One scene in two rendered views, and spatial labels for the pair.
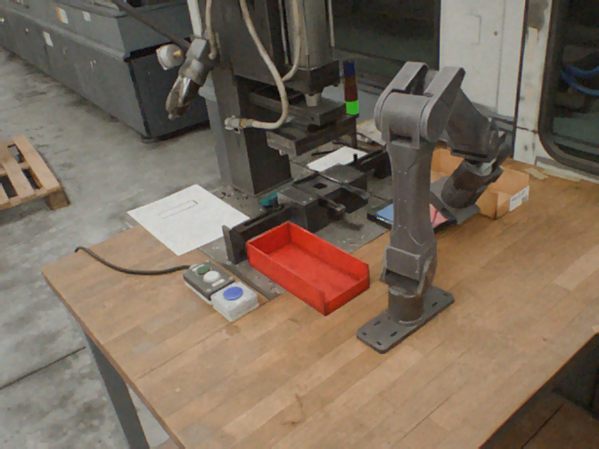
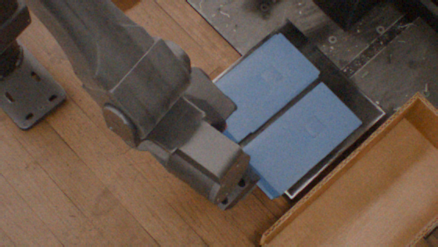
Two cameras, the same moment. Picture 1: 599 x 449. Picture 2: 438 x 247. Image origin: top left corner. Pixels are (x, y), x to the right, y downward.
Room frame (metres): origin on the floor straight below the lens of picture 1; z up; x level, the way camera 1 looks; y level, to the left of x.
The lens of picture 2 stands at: (0.96, -0.65, 1.89)
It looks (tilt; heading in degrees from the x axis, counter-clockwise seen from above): 69 degrees down; 75
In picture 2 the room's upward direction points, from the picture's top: 9 degrees clockwise
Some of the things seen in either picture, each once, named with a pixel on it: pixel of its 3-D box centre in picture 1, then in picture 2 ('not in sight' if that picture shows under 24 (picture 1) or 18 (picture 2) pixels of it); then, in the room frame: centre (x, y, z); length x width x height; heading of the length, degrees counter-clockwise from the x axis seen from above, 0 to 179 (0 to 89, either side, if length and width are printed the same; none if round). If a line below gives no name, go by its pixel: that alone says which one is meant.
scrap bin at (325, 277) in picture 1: (305, 265); not in sight; (0.96, 0.00, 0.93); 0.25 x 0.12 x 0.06; 36
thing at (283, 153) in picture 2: not in sight; (297, 138); (1.14, -0.32, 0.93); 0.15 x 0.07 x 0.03; 35
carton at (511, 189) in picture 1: (467, 182); (376, 210); (1.22, -0.42, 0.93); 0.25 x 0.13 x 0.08; 36
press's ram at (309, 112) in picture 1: (287, 81); not in sight; (1.26, -0.01, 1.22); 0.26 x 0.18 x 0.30; 36
